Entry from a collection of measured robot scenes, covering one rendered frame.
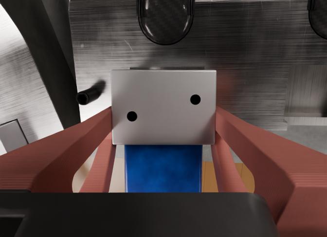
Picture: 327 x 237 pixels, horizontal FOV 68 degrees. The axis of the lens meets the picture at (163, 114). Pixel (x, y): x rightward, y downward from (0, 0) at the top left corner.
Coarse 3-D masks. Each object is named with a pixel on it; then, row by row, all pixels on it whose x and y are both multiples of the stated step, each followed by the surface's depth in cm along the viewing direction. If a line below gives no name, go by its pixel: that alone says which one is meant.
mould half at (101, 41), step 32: (96, 0) 17; (128, 0) 16; (224, 0) 15; (256, 0) 15; (288, 0) 15; (96, 32) 17; (128, 32) 17; (192, 32) 16; (224, 32) 16; (256, 32) 16; (288, 32) 15; (96, 64) 18; (128, 64) 17; (160, 64) 17; (192, 64) 17; (224, 64) 16; (256, 64) 16; (288, 64) 16; (320, 64) 16; (224, 96) 17; (256, 96) 17
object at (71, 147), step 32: (96, 128) 9; (0, 160) 6; (32, 160) 6; (64, 160) 7; (96, 160) 11; (0, 192) 5; (32, 192) 5; (64, 192) 7; (96, 192) 10; (128, 192) 5; (160, 192) 5; (192, 192) 5; (224, 192) 5; (0, 224) 5; (32, 224) 4; (64, 224) 4; (96, 224) 4; (128, 224) 4; (160, 224) 4; (192, 224) 4; (224, 224) 4; (256, 224) 4
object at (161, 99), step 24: (120, 72) 11; (144, 72) 11; (168, 72) 11; (192, 72) 11; (216, 72) 11; (120, 96) 11; (144, 96) 11; (168, 96) 11; (192, 96) 13; (120, 120) 11; (144, 120) 11; (168, 120) 11; (192, 120) 12; (120, 144) 12; (144, 144) 12; (168, 144) 12; (192, 144) 12; (144, 168) 13; (168, 168) 13; (192, 168) 13
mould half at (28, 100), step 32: (0, 0) 20; (32, 0) 24; (0, 32) 21; (32, 32) 23; (0, 64) 22; (32, 64) 22; (64, 64) 27; (0, 96) 23; (32, 96) 23; (64, 96) 25; (32, 128) 24; (64, 128) 23
